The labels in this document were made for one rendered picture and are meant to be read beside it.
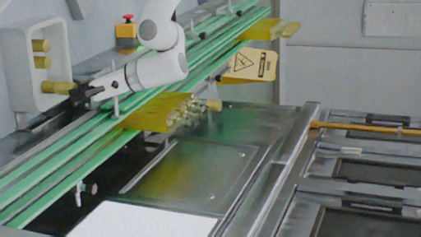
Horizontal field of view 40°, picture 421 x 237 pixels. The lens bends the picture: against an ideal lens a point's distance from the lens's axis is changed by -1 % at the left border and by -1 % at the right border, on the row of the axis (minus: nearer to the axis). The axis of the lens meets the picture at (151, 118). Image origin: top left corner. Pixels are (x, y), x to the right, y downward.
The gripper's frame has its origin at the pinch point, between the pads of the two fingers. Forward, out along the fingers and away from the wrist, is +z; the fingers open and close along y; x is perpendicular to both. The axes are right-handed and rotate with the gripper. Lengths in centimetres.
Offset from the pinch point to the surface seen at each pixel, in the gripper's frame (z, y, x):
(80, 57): 17.0, 33.0, 6.4
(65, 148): 6.1, -6.2, -11.8
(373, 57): -22, 616, -133
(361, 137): -53, 69, -48
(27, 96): 13.5, -3.4, 3.0
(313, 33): 40, 618, -85
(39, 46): 10.9, 5.3, 13.9
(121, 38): 13, 56, 7
